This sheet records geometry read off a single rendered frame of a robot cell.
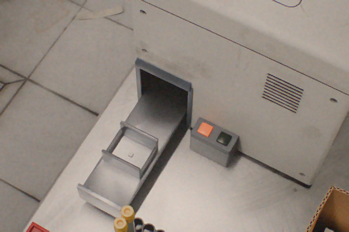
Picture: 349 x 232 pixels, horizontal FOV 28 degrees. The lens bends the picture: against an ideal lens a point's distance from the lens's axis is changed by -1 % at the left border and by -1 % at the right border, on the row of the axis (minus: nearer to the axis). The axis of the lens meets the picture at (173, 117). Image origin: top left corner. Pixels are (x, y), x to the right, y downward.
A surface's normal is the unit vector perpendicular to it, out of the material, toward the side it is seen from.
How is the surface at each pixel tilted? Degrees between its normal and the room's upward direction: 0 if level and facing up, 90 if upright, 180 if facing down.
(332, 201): 89
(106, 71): 0
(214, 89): 90
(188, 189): 0
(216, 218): 0
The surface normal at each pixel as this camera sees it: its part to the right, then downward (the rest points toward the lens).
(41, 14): 0.00, -0.47
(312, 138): -0.48, 0.77
